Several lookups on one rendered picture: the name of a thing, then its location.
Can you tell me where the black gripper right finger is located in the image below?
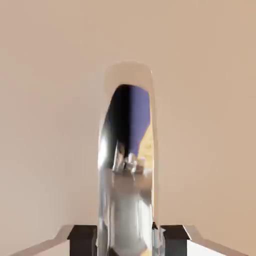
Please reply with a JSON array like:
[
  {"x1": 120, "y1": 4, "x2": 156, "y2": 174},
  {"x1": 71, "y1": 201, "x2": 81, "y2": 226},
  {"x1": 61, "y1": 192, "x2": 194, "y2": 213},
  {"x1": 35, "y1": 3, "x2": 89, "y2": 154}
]
[{"x1": 152, "y1": 222, "x2": 248, "y2": 256}]

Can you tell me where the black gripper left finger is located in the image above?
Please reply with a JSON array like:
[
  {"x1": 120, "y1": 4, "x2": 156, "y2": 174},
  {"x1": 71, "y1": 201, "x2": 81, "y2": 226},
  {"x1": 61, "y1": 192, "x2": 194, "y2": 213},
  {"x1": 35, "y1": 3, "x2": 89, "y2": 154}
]
[{"x1": 8, "y1": 224, "x2": 99, "y2": 256}]

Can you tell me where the curved silver metal handle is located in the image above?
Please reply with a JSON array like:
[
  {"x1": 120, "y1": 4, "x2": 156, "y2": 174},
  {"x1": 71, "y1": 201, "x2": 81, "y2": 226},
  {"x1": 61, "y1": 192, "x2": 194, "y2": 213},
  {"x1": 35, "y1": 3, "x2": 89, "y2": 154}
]
[{"x1": 96, "y1": 61, "x2": 162, "y2": 256}]

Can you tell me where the light wood drawer front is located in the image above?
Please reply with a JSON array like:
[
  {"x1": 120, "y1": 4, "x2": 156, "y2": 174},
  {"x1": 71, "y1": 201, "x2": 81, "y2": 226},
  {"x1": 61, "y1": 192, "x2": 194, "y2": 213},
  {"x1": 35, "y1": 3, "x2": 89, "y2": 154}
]
[{"x1": 0, "y1": 0, "x2": 256, "y2": 256}]

